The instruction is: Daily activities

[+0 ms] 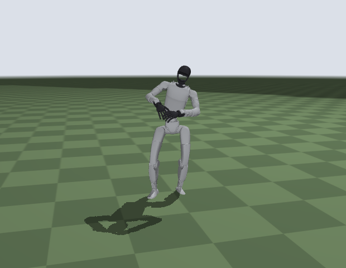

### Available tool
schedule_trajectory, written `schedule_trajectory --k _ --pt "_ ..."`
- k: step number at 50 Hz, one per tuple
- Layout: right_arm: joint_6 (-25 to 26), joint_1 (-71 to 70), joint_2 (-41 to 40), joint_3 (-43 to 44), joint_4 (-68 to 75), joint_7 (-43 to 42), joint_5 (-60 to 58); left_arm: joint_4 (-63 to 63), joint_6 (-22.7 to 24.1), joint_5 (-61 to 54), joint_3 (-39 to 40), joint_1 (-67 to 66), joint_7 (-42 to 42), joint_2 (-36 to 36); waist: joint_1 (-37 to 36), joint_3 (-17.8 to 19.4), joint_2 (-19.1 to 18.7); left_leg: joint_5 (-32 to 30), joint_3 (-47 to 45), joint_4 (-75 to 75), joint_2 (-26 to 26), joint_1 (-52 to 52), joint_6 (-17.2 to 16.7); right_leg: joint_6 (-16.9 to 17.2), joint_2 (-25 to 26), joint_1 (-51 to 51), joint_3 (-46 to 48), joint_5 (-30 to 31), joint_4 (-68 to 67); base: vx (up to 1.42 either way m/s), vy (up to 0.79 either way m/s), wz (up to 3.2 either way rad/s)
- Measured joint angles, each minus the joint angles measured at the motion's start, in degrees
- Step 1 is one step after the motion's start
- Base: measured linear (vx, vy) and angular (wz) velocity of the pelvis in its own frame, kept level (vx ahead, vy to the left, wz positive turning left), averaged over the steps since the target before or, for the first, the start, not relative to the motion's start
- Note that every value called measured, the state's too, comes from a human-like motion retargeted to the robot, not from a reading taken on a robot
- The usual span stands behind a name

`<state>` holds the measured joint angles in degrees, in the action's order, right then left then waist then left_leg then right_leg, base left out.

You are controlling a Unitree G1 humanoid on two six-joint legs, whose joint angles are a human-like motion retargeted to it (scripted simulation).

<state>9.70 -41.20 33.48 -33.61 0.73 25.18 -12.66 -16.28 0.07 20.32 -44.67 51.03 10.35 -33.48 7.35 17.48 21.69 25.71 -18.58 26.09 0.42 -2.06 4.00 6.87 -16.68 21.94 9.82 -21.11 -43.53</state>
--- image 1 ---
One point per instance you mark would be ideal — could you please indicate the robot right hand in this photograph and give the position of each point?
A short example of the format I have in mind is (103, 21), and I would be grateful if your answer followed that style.
(160, 108)

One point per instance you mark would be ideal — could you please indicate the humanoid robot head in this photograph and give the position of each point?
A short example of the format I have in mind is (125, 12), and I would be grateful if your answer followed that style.
(185, 71)

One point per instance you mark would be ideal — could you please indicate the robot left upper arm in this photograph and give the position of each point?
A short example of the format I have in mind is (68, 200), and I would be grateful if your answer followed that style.
(194, 100)

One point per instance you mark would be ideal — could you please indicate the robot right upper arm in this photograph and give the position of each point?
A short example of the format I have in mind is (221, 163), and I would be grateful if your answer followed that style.
(162, 86)

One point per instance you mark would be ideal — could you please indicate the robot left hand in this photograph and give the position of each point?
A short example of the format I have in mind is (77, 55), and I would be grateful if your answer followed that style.
(172, 114)

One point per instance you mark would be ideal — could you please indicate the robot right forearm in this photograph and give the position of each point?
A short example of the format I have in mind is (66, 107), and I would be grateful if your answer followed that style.
(151, 98)

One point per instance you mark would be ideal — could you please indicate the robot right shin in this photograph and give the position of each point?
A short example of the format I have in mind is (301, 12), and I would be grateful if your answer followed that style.
(153, 174)

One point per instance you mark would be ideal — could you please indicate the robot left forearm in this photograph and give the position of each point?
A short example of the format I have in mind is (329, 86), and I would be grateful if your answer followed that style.
(190, 112)

